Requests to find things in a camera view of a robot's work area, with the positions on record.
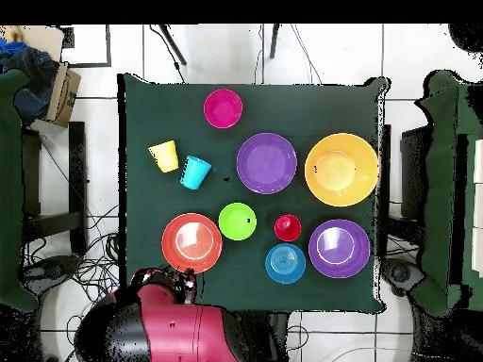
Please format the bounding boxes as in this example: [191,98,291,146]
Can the tan cardboard sheet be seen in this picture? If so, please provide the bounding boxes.
[1,25,66,63]

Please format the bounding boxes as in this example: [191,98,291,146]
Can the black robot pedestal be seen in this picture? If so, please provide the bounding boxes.
[225,309,291,362]

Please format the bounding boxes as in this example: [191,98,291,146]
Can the magenta small plastic bowl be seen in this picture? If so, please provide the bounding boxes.
[203,88,244,130]

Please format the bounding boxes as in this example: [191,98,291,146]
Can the black chair frame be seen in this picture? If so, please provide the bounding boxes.
[21,121,89,257]
[376,123,433,261]

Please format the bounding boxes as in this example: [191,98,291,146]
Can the purple plastic bowl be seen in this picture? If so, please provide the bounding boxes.
[236,132,298,196]
[308,219,372,280]

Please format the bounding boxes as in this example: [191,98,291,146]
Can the brown cardboard box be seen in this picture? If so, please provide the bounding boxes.
[44,61,82,128]

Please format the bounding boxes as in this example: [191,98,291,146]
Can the yellow-orange large plastic bowl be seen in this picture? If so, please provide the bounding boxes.
[304,132,380,208]

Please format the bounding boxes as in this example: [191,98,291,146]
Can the black square floor frame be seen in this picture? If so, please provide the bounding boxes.
[59,24,113,69]

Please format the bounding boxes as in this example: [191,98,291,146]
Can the blue small plastic bowl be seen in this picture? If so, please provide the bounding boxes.
[264,242,308,285]

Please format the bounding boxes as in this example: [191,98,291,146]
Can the orange shallow plastic bowl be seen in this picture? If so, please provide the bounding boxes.
[160,212,224,275]

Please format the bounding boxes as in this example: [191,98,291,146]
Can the green small plastic bowl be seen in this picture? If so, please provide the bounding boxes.
[217,202,258,241]

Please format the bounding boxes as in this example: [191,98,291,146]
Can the black pedestal foot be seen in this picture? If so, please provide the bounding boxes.
[380,257,427,297]
[20,255,82,293]

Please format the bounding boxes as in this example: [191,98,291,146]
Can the light blue plastic cup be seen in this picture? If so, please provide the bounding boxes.
[179,155,212,190]

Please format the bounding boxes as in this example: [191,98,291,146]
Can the golden yellow plastic cup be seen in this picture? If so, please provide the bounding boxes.
[147,140,180,174]

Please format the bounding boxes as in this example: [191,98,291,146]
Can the white boxes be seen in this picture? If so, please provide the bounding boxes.
[472,138,483,278]

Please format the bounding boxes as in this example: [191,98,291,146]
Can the dark green tablecloth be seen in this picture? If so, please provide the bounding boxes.
[117,72,391,315]

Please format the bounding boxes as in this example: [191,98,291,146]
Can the red plastic cup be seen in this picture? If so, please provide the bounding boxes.
[274,213,303,243]

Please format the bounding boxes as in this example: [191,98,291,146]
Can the black tripod leg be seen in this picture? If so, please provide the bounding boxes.
[157,24,189,67]
[269,24,281,60]

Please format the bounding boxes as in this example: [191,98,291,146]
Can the green cloth covered table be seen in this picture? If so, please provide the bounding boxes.
[0,69,41,312]
[408,69,483,318]

